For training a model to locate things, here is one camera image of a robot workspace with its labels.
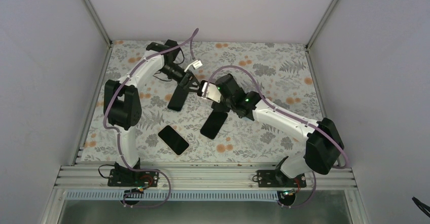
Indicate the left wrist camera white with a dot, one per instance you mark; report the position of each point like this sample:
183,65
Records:
196,64

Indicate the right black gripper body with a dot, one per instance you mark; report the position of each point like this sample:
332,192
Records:
227,103

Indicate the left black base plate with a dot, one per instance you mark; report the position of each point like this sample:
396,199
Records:
124,177

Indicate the floral patterned mat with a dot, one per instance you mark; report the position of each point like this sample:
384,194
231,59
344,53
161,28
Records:
284,77

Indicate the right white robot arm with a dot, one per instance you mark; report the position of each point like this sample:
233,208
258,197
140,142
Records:
323,144

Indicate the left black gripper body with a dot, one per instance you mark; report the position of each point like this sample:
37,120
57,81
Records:
182,83

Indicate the phone from blue case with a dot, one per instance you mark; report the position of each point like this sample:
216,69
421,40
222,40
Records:
178,99

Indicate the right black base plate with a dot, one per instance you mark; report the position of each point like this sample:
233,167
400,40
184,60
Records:
276,179

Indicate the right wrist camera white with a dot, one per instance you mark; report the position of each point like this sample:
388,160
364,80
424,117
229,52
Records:
210,91

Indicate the aluminium rail frame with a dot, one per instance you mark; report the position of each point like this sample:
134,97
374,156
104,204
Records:
193,176

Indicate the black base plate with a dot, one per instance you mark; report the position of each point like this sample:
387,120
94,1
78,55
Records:
124,177
276,179

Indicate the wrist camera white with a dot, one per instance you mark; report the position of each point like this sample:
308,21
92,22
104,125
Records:
210,91
196,64

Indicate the black phone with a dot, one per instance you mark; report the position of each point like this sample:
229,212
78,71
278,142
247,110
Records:
213,124
174,140

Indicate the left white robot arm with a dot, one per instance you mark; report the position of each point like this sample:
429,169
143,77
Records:
122,107

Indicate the black object at corner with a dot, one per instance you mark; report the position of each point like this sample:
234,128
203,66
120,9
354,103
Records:
421,206

